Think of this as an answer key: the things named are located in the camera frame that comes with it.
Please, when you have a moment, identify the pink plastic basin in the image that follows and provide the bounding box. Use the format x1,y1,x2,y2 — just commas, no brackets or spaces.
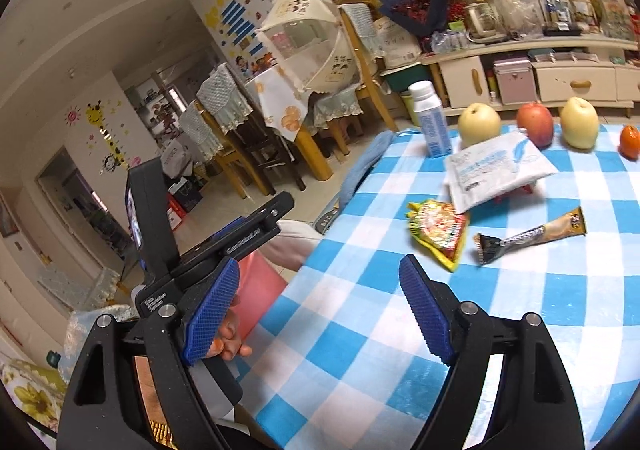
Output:
231,251,288,340

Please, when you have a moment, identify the coffeemix stick sachet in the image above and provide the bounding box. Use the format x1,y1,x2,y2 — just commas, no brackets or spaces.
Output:
474,206,587,265

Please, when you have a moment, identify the yellow green snack wrapper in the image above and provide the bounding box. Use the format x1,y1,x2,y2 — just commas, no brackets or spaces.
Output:
407,199,470,272

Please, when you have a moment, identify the white blue pouch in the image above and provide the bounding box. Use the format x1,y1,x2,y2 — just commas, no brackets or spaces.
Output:
444,130,558,214

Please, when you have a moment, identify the person left hand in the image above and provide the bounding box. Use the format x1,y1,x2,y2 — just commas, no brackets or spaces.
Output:
206,295,253,362

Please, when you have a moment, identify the white stool cushion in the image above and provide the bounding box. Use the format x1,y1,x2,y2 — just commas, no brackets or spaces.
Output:
259,219,323,272

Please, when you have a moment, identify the blue white checkered tablecloth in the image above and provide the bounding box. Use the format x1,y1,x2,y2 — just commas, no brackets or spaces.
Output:
240,125,639,449

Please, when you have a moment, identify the wooden dining table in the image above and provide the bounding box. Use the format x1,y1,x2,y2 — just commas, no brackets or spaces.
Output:
250,66,362,181

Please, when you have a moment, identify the blue folded cloth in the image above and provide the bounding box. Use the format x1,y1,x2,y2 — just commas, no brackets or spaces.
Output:
337,130,397,212

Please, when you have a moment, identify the red snack wrapper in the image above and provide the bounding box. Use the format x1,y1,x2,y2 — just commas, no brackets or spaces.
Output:
492,184,535,204

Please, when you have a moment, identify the wooden chair with lace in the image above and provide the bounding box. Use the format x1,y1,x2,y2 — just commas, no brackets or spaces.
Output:
338,9,398,132

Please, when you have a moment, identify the mesh food cover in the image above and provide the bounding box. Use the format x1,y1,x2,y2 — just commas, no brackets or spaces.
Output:
258,0,357,94

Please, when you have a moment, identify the small orange tangerine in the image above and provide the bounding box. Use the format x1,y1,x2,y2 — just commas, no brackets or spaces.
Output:
618,125,640,162

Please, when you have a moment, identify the yellow pear near orange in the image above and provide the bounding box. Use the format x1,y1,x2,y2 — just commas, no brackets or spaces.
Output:
560,97,600,151

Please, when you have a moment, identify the red apple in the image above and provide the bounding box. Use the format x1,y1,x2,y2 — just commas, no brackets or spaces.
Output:
516,102,554,149

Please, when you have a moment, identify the yellow pear near bottle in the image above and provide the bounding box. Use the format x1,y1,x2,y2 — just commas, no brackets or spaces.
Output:
458,102,501,148

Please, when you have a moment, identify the green plastic bucket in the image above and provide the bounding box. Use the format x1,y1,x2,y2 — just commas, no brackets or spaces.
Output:
400,92,420,127

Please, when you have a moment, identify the white blue milk bottle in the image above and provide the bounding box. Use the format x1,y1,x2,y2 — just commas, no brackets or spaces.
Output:
409,80,452,158

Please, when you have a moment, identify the pink storage box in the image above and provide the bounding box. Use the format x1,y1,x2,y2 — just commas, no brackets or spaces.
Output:
494,57,538,104

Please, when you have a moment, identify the cream tv cabinet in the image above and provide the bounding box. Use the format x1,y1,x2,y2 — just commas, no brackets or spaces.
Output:
380,32,640,119

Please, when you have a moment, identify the dark blue flower bouquet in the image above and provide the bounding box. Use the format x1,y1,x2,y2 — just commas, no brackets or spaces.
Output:
378,0,448,38

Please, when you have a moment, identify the white electric kettle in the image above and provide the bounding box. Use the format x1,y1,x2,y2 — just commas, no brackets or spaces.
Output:
464,0,509,45

